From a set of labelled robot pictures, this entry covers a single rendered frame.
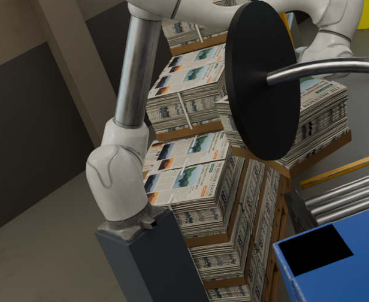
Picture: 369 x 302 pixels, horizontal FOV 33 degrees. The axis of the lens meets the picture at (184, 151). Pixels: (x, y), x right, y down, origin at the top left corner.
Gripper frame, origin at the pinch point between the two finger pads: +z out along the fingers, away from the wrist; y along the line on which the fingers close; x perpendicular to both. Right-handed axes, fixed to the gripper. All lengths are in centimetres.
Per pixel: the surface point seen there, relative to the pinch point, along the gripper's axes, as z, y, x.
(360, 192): -22, 52, 7
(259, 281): 41, 104, -13
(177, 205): 34, 47, -38
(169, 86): 89, 16, 0
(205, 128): 74, 39, 3
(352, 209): -26, 53, -1
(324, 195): -12, 51, -1
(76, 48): 299, 9, 24
